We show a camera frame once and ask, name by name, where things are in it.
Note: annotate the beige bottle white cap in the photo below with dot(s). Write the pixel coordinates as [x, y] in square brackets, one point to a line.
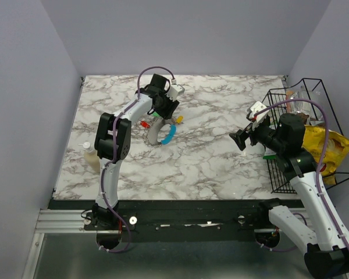
[90, 156]

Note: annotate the black wire basket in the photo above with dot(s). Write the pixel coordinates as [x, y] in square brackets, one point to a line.
[308, 100]

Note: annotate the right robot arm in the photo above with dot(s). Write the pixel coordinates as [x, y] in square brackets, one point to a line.
[324, 245]

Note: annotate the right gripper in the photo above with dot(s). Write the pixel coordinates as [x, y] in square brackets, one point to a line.
[240, 136]

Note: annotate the black mounting rail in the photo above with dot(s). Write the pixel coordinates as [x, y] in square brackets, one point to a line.
[180, 221]

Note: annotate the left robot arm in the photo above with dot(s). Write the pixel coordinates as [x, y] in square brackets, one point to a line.
[113, 140]

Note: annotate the yellow chips bag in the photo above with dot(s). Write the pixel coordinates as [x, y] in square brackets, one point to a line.
[337, 149]

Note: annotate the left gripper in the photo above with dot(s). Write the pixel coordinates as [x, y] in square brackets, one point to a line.
[167, 113]

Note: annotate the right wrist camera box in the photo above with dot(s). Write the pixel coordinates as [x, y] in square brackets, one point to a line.
[255, 112]

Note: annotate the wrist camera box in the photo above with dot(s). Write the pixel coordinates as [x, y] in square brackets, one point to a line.
[174, 91]
[255, 112]

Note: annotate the grey curved keyring holder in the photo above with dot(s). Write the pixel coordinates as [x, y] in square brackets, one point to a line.
[152, 136]

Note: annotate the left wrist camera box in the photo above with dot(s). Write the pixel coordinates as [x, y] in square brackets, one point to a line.
[174, 91]

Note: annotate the green snack packet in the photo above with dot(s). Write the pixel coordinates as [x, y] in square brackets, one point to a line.
[269, 154]

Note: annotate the yellow key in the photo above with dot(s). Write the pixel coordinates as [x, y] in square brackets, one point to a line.
[179, 119]

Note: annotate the blue key tag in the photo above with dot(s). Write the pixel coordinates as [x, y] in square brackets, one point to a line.
[170, 135]

